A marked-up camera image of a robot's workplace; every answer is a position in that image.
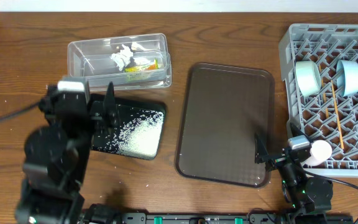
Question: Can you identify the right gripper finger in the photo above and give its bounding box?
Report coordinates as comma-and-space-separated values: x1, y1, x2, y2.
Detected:
254, 134, 269, 164
290, 122, 305, 138

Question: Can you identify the pink white cup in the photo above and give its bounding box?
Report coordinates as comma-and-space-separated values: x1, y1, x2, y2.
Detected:
301, 140, 333, 166

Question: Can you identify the wooden chopstick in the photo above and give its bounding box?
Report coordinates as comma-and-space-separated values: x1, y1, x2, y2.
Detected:
331, 80, 344, 149
318, 64, 329, 118

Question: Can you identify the white tissue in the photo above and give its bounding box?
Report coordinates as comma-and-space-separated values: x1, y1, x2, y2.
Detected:
109, 44, 150, 72

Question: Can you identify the light green bowl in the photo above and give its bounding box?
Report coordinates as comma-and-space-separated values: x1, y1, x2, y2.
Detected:
295, 61, 321, 97

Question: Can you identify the yellow snack wrapper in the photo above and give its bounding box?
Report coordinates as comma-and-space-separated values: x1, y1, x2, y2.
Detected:
124, 59, 159, 72

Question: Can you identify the light blue bowl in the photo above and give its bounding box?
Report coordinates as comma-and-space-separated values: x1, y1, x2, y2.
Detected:
336, 60, 358, 96

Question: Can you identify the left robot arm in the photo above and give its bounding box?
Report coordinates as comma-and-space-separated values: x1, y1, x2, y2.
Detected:
15, 81, 122, 223

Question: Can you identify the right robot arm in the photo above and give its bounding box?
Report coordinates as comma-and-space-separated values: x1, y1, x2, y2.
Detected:
254, 124, 333, 223

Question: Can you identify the grey dishwasher rack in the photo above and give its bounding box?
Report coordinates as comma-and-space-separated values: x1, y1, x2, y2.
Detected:
278, 24, 358, 178

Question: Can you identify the black plastic tray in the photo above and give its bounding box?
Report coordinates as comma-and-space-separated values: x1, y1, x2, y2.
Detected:
85, 93, 167, 161

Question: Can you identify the white rice pile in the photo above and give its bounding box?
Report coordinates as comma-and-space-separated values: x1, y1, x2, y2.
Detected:
98, 108, 165, 159

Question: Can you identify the clear plastic bin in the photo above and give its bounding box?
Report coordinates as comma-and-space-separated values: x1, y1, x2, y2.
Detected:
67, 33, 172, 91

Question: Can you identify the brown serving tray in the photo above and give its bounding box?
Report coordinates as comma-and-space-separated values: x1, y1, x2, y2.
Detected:
175, 63, 275, 189

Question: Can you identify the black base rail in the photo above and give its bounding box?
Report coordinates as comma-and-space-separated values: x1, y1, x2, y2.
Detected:
82, 203, 354, 224

